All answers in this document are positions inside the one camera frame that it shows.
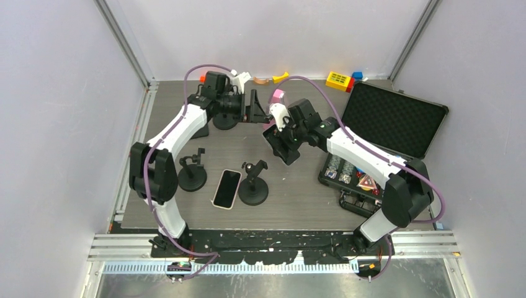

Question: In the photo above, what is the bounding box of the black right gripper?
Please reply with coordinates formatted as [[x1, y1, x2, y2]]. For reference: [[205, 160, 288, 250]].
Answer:
[[266, 112, 306, 160]]

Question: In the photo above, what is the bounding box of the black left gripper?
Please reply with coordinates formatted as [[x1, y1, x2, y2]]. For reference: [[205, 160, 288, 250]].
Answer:
[[216, 89, 269, 124]]

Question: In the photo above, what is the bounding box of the black phone stand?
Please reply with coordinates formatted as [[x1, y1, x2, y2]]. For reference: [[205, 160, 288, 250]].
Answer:
[[178, 148, 207, 192], [212, 114, 238, 130], [238, 160, 269, 206]]

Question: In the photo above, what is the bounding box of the smartphone with clear case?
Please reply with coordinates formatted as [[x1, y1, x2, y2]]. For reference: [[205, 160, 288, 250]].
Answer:
[[263, 130, 288, 161]]

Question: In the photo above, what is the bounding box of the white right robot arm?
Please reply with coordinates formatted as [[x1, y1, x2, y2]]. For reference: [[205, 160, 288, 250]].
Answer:
[[263, 99, 434, 255]]

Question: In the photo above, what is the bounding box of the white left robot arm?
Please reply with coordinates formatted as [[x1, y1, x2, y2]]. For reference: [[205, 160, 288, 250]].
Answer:
[[129, 71, 252, 257]]

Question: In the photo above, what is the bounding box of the pink wedge stand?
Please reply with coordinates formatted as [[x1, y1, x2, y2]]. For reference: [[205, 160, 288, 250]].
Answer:
[[268, 89, 288, 107]]

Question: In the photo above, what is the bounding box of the tan arch block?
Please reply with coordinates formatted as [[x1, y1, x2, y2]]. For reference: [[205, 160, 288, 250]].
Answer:
[[252, 77, 270, 86]]

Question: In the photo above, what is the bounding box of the yellow arch block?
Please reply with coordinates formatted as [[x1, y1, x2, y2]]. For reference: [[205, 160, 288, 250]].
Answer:
[[272, 71, 289, 84]]

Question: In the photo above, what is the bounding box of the black smartphone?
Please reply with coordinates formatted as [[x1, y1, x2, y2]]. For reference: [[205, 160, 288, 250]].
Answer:
[[190, 124, 210, 140]]

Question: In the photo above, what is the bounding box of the smartphone with cream case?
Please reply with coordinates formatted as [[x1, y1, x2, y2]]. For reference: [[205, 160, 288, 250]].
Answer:
[[212, 169, 242, 210]]

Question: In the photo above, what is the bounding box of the yellow toy brick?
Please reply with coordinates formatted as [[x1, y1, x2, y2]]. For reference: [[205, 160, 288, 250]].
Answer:
[[326, 71, 350, 92]]

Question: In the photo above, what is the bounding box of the red triangle game piece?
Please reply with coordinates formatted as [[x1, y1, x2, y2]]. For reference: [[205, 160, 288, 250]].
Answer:
[[357, 174, 377, 191]]

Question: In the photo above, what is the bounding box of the red toy brick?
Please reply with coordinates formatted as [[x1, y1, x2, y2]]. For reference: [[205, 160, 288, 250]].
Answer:
[[345, 77, 355, 93]]

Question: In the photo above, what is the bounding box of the blue toy brick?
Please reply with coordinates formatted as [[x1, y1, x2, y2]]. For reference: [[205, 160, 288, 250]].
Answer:
[[352, 71, 363, 80]]

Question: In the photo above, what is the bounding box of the black foam-lined case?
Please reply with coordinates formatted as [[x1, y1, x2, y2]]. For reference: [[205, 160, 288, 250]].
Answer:
[[318, 81, 449, 218]]

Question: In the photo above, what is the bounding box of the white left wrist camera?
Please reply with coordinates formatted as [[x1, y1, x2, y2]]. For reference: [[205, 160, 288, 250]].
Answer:
[[230, 70, 252, 94]]

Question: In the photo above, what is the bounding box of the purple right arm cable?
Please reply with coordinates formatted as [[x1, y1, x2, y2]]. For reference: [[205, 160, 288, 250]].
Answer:
[[276, 75, 447, 282]]

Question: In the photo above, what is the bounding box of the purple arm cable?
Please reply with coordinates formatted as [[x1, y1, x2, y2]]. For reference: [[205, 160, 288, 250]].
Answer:
[[143, 64, 233, 281], [276, 75, 447, 282]]

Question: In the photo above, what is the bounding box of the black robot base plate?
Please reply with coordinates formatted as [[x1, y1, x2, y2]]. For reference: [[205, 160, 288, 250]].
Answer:
[[149, 230, 395, 265]]

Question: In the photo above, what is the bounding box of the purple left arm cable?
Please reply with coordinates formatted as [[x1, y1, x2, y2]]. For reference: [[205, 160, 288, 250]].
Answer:
[[143, 64, 233, 281]]

